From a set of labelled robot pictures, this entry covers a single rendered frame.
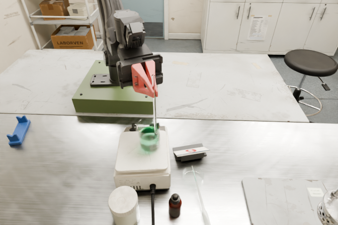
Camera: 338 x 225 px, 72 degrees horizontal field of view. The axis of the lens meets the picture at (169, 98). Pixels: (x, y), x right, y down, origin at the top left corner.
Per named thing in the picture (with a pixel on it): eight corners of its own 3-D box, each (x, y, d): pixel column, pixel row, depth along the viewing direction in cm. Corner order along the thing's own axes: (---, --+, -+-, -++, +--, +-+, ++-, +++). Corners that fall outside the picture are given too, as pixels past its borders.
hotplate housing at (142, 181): (124, 133, 72) (121, 114, 67) (167, 131, 72) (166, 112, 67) (115, 203, 54) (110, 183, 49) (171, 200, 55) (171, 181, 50)
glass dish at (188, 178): (199, 168, 62) (200, 163, 60) (206, 187, 57) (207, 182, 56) (179, 172, 61) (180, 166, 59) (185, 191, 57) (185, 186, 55)
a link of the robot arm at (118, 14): (150, 16, 52) (134, 1, 60) (111, 21, 49) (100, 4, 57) (151, 61, 59) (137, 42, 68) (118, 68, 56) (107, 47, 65)
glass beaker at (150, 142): (156, 135, 60) (154, 112, 55) (164, 150, 56) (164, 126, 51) (134, 143, 58) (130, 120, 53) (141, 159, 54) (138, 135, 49)
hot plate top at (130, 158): (120, 133, 61) (120, 131, 60) (166, 132, 61) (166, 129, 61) (114, 173, 51) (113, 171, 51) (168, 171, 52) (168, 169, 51)
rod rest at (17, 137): (20, 122, 76) (15, 114, 73) (31, 121, 76) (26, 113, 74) (9, 145, 68) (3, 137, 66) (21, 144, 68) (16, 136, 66)
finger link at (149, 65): (167, 77, 44) (151, 55, 51) (131, 86, 42) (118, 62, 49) (167, 104, 48) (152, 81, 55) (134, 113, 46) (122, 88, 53)
